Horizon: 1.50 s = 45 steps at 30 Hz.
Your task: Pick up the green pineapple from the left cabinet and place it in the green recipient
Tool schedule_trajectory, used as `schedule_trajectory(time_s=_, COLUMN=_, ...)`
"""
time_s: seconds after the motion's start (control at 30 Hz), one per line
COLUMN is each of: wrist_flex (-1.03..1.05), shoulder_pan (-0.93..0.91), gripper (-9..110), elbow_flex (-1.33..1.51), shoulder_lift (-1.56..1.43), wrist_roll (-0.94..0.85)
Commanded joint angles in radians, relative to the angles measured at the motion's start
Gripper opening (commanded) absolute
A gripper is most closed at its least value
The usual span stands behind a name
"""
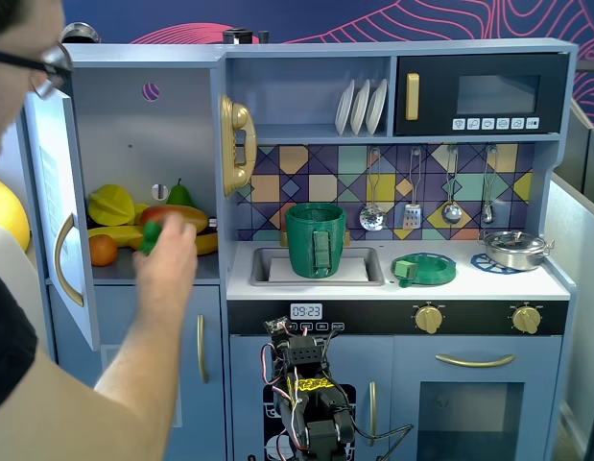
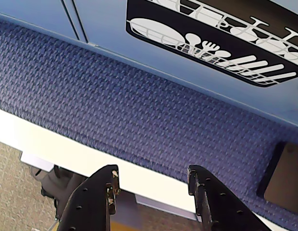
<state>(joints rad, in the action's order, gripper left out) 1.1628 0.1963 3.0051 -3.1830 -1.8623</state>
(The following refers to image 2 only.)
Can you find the black chair base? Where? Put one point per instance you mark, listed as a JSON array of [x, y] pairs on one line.
[[55, 187]]

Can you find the black dishwasher picture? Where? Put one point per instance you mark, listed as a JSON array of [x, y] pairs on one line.
[[235, 43]]

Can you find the blue woven mat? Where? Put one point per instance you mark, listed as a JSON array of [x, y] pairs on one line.
[[115, 108]]

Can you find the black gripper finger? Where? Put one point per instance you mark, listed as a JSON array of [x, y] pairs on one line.
[[218, 207], [91, 204]]

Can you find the black flat board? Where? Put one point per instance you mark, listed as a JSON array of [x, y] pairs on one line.
[[286, 175]]

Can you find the grey table bracket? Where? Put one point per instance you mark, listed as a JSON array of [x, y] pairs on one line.
[[38, 162]]

